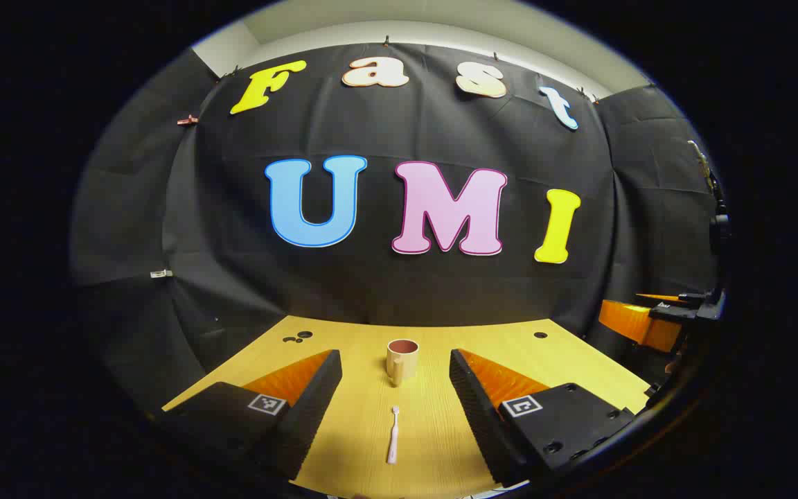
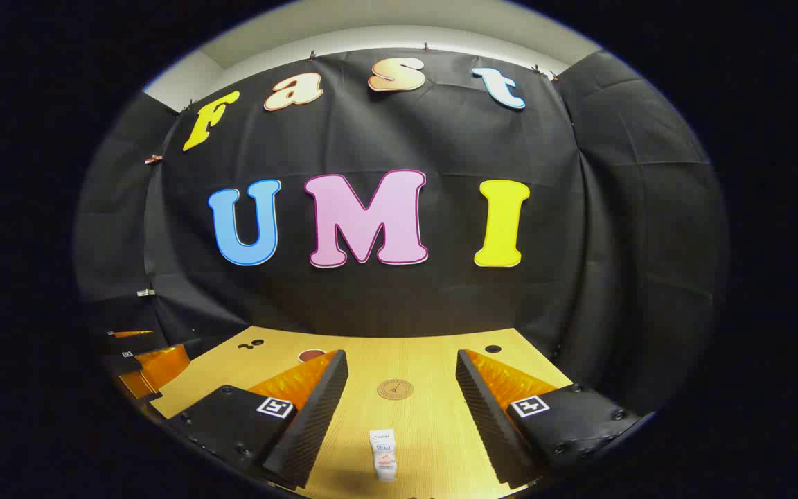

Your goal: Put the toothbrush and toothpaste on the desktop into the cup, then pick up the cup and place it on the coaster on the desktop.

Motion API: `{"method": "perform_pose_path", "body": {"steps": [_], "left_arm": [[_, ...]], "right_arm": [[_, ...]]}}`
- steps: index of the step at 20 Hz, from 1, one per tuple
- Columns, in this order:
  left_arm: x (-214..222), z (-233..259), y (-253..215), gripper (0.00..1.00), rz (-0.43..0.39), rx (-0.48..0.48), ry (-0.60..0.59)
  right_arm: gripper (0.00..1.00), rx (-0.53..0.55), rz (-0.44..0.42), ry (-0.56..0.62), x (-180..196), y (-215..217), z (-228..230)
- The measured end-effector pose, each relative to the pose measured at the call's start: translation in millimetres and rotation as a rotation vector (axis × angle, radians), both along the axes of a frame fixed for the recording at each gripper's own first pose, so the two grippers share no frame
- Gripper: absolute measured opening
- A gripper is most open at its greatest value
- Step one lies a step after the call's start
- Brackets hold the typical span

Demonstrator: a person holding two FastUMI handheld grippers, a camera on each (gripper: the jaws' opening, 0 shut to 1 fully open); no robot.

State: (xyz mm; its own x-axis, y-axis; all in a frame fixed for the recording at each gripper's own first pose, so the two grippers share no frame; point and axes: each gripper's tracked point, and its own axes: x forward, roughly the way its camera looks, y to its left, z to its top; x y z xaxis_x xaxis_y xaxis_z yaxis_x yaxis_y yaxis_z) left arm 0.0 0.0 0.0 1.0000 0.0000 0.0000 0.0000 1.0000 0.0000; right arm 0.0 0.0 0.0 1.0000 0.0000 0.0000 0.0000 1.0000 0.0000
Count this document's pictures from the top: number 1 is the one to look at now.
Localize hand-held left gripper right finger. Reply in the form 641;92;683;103
449;349;637;487

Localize wooden desktop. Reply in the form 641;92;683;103
161;315;651;499

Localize black backdrop cloth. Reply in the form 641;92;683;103
70;43;722;417

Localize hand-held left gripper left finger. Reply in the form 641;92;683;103
155;349;343;481

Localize beige cup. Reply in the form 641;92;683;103
386;338;420;387

